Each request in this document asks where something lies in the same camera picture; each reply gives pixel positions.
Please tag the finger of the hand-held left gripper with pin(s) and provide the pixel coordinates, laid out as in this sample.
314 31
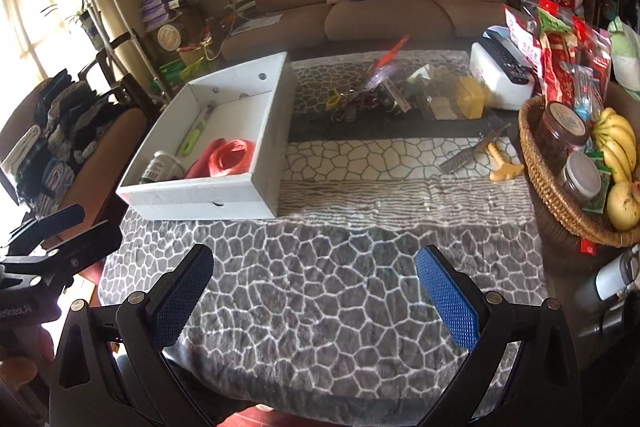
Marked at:
50 222
90 242

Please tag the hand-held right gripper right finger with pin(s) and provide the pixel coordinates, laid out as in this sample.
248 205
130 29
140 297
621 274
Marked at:
447 302

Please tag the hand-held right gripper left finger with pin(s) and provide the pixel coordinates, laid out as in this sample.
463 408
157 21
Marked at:
185 302

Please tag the white cardboard box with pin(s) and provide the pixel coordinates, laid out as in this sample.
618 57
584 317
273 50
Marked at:
200 202

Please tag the clear jar with white label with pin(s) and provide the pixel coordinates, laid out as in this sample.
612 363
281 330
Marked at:
162 167

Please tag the red pouch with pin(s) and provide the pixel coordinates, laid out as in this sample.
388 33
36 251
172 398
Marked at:
197 169

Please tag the yellow plastic container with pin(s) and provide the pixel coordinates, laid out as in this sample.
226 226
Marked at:
472 99

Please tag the pile of folded clothes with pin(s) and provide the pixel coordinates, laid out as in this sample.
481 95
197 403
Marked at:
50 142

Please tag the wooden chair with orange cushion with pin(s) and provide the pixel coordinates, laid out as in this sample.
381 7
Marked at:
110 157

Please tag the metal comb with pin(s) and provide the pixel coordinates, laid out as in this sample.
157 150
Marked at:
460 162

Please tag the wicker basket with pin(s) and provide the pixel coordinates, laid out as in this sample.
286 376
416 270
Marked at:
550 202

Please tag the yellow wooden massager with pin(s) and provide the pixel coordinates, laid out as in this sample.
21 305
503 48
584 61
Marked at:
505 167

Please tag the grey and white flask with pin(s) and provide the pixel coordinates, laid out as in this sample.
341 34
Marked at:
610 282

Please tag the jar with grey lid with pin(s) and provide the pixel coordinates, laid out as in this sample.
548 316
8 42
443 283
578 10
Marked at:
580 177

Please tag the green plastic hangers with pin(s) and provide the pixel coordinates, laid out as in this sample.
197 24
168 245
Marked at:
172 71

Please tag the green sachet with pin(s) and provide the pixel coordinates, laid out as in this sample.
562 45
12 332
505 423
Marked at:
602 187

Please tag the small clear plastic box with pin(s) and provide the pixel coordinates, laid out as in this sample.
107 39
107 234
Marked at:
442 107

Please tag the yellow mango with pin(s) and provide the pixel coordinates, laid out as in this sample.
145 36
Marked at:
622 207

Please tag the potted plant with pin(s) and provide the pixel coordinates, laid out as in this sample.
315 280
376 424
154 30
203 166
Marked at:
87 22

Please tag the yellow-green bag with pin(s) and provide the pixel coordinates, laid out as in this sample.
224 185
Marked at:
202 68

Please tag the jar of dark dried fruit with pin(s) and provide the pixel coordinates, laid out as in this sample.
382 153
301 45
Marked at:
562 127

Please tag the heap of small trinkets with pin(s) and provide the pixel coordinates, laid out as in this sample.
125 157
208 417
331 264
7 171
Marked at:
365 102

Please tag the white tissue box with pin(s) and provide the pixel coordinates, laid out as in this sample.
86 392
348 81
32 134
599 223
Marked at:
500 92

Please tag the round printed tin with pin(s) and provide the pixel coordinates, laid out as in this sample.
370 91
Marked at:
171 38

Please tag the crumpled clear wrapper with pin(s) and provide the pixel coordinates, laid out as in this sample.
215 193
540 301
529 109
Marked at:
427 77

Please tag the bunch of bananas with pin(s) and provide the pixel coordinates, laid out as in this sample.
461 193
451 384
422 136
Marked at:
617 142

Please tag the stack of purple boxes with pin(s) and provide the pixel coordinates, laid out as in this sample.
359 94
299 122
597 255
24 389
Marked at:
160 9

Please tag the orange tool in clear packet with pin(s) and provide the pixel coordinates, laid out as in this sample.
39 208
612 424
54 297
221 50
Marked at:
387 59

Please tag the black remote control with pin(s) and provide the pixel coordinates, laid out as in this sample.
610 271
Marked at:
505 57

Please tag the pile of red snack packets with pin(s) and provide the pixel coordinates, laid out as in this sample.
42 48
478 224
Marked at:
565 52

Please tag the sheets of paper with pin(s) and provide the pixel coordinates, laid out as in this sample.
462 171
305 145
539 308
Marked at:
257 22

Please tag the pale green bag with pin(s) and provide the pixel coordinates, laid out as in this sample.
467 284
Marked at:
625 52

